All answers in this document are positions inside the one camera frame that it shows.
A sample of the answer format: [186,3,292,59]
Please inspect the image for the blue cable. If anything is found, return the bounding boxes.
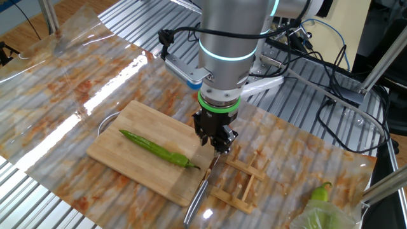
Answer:
[300,17,350,71]

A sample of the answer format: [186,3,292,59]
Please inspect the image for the clear plastic bag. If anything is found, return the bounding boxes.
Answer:
[289,199,359,229]

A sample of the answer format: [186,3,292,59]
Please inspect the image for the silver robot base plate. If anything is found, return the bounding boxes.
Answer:
[247,44,284,80]

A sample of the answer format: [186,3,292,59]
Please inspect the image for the black camera cable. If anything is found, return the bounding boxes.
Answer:
[158,0,314,62]

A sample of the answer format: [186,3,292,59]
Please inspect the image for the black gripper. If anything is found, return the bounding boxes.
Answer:
[193,108,240,154]

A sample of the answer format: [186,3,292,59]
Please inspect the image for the black monitor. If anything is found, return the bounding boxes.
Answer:
[319,0,335,18]

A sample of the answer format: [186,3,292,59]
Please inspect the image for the wooden cutting board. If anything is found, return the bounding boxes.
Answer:
[86,100,223,208]

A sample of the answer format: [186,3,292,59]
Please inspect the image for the green pepper inside bag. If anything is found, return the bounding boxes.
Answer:
[303,206,333,229]

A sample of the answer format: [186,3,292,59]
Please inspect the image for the long green chili pepper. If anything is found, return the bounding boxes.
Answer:
[118,128,202,170]

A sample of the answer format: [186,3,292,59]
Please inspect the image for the green pepper with curled stem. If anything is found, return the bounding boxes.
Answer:
[310,181,333,203]

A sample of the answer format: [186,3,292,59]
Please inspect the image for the steel kitchen knife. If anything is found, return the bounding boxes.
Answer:
[183,152,228,228]

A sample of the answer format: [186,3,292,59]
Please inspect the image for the silver tripod leg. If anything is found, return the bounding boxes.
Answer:
[38,0,60,34]

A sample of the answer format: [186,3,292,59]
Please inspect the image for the black cable loop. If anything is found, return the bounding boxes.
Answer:
[266,38,392,155]

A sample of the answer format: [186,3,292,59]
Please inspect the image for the beige panel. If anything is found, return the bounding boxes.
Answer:
[295,0,372,71]

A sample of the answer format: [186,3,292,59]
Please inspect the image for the wooden peg rack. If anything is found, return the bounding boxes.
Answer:
[203,144,271,214]

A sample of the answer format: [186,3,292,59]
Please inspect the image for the grey cable hose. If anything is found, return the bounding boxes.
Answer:
[259,54,388,138]

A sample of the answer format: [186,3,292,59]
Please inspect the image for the aluminium frame pole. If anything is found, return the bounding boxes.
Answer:
[361,165,407,207]
[338,25,407,105]

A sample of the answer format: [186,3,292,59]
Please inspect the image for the metal clamp stand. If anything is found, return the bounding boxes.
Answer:
[273,15,315,52]

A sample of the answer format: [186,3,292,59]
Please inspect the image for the marbled plastic table sheet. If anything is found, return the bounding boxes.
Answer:
[0,4,378,229]

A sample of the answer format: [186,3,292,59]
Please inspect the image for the black tripod part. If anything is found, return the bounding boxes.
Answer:
[0,41,20,67]

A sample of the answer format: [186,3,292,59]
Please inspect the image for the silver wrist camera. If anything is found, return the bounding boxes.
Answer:
[163,52,212,90]

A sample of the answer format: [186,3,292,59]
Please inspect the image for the white plastic bag roll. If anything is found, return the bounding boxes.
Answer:
[240,74,285,99]

